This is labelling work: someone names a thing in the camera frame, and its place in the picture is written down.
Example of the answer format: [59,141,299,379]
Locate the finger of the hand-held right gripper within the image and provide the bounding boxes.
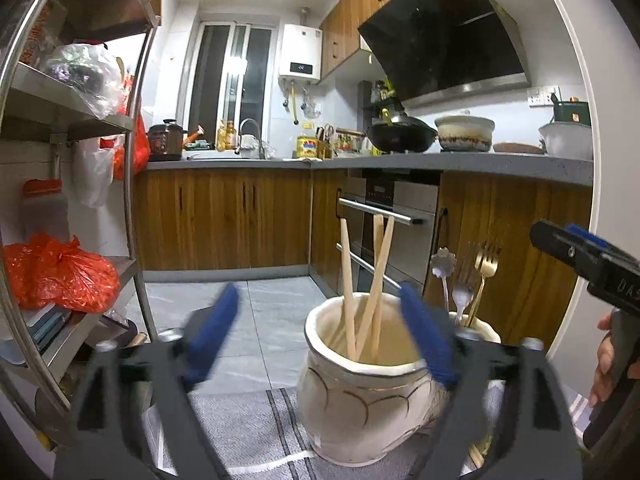
[564,224,609,254]
[530,219,602,287]

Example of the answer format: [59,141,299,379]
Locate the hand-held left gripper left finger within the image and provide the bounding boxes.
[52,282,241,480]

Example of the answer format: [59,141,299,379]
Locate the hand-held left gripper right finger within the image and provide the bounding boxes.
[399,282,585,480]

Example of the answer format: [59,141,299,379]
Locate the silver metal fork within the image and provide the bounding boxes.
[452,242,481,328]

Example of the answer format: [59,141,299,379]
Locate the gold metal fork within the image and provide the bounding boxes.
[467,241,503,328]

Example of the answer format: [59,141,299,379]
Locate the silver flower spoon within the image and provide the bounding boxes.
[430,247,457,313]

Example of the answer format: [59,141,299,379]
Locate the cream ceramic utensil holder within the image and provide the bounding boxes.
[297,294,502,465]

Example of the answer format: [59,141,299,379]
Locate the person's right hand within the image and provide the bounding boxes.
[588,311,619,407]

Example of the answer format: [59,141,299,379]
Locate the dark pan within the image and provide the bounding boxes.
[95,317,148,348]

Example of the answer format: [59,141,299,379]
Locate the grey kitchen countertop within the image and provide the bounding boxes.
[145,152,596,186]

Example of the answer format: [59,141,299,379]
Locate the grey plaid tablecloth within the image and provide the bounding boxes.
[145,385,591,480]

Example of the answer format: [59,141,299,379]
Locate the wooden base cabinets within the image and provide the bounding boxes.
[132,167,593,353]

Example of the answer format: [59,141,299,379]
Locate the dark green container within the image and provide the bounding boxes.
[551,100,592,126]

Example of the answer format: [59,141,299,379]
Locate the built-in steel oven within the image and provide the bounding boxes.
[334,170,443,301]

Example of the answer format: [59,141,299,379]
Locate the white ceramic casserole pot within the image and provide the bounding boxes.
[434,115,496,152]

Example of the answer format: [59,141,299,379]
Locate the crumpled red plastic bag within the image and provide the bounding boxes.
[2,232,122,313]

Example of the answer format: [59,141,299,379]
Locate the black wok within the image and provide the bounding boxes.
[366,108,439,155]

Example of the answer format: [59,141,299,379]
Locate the metal sink faucet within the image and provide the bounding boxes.
[235,118,266,158]

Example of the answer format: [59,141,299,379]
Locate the yellow liquid bottle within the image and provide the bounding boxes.
[216,120,237,151]

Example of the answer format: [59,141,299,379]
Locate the pressure cooker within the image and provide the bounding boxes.
[147,119,190,156]

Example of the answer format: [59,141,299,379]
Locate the hanging red plastic bag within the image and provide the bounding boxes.
[112,75,151,181]

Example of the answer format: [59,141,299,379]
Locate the white plastic bag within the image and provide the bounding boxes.
[74,135,118,210]

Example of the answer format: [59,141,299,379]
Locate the red lidded plastic container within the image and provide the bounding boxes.
[20,178,68,243]

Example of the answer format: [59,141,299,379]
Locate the yellow cooking oil bottle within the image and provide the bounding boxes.
[296,127,319,159]

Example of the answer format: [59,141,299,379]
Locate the kitchen tool holder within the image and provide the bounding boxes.
[320,123,368,157]

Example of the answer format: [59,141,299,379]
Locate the seasoning bottle rack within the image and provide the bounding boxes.
[357,77,401,111]

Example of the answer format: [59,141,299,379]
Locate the black range hood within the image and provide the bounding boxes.
[357,0,531,108]

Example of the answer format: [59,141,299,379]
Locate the metal shelf rack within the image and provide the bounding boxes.
[0,0,163,456]

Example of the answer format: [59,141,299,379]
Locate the kitchen window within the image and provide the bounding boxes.
[187,20,276,146]

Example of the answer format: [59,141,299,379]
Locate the clear plastic bag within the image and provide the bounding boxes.
[42,42,126,121]

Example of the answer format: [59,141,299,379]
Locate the white water heater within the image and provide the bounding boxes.
[278,24,323,83]

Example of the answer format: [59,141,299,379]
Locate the wall power socket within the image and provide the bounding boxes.
[527,85,562,108]

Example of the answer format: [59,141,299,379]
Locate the wooden wall cabinets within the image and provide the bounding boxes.
[320,0,471,81]

